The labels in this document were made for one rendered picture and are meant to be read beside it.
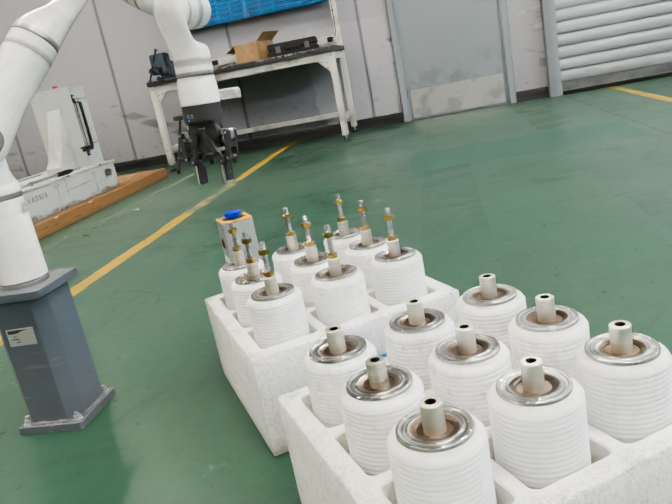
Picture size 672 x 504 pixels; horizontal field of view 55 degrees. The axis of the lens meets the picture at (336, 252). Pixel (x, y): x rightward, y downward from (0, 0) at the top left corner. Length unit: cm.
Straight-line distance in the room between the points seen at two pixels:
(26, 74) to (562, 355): 107
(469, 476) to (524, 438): 8
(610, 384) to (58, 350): 104
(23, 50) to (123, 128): 539
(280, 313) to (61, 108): 384
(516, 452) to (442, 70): 547
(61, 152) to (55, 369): 336
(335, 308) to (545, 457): 53
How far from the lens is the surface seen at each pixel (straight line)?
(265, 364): 106
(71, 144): 479
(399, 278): 114
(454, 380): 75
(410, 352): 85
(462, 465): 62
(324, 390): 82
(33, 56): 140
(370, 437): 72
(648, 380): 74
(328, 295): 110
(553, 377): 71
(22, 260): 139
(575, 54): 610
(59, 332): 140
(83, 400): 146
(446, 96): 605
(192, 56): 125
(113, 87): 677
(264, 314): 107
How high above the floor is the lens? 60
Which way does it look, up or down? 16 degrees down
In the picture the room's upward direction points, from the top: 11 degrees counter-clockwise
